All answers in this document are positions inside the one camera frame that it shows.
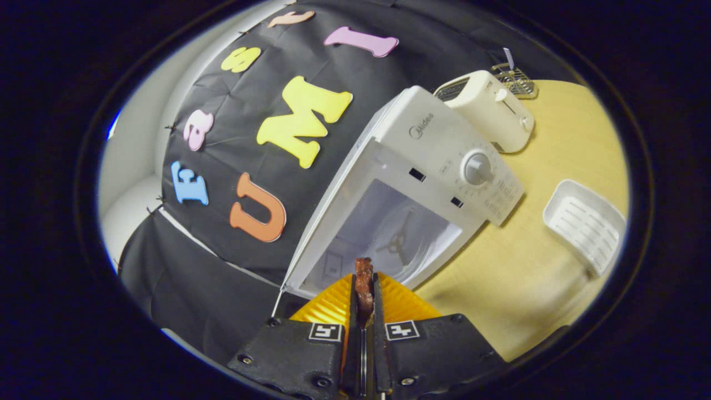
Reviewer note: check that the white microwave oven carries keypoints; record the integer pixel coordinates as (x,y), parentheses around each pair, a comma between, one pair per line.
(422,139)

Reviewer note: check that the white rectangular tray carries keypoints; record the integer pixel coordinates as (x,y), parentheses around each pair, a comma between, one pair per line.
(583,222)

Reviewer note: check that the metal spoon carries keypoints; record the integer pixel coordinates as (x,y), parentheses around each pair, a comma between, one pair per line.
(509,57)

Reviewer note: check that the cream toaster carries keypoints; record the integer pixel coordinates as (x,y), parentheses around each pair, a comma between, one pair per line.
(489,105)

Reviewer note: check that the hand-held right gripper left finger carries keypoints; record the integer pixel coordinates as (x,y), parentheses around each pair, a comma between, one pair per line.
(351,361)

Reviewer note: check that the brown meat slice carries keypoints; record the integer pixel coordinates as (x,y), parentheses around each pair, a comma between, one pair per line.
(364,283)

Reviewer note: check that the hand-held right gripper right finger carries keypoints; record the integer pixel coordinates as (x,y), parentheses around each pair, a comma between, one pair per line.
(380,355)

